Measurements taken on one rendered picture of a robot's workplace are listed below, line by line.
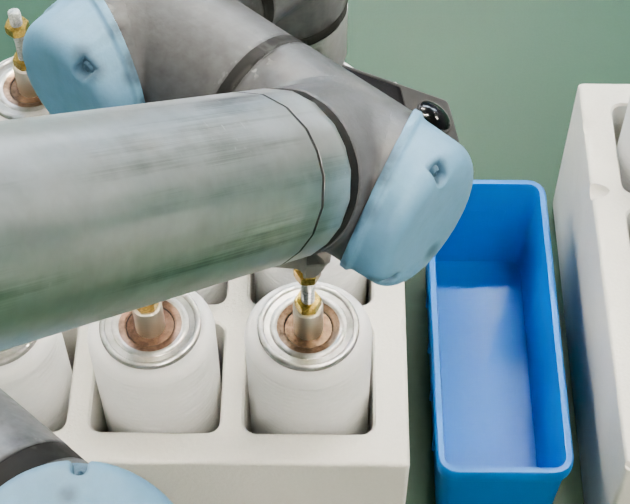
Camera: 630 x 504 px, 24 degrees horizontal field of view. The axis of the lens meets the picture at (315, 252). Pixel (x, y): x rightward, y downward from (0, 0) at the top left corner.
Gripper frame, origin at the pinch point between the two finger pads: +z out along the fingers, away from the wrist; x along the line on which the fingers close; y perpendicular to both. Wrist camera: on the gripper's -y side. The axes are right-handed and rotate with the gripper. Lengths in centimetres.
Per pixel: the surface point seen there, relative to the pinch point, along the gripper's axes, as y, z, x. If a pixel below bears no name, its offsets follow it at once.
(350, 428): -2.3, 18.3, 3.8
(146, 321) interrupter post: 12.4, 7.0, -0.3
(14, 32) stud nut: 21.6, 1.8, -25.2
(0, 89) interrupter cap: 24.0, 9.0, -25.9
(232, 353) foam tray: 6.4, 16.4, -2.8
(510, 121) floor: -25, 34, -40
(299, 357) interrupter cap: 1.5, 9.0, 2.6
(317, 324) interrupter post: 0.0, 7.5, 0.9
